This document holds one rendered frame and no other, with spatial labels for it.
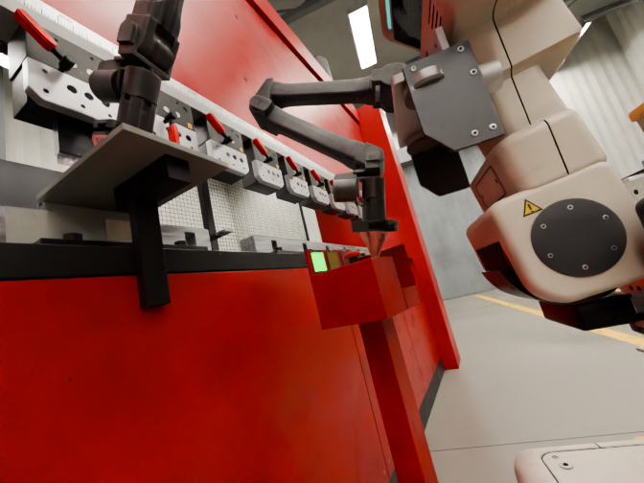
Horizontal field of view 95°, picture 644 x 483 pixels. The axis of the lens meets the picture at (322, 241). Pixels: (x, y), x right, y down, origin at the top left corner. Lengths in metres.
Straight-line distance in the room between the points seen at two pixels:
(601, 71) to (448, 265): 5.68
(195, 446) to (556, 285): 0.58
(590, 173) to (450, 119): 0.19
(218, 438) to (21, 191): 0.96
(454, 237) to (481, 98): 7.59
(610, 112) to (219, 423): 9.73
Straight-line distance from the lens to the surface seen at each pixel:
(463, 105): 0.52
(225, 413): 0.64
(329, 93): 0.93
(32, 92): 0.77
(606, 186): 0.54
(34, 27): 0.80
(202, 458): 0.61
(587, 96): 9.88
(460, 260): 8.03
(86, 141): 0.79
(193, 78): 1.09
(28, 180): 1.30
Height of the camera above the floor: 0.72
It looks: 11 degrees up
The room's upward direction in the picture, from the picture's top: 14 degrees counter-clockwise
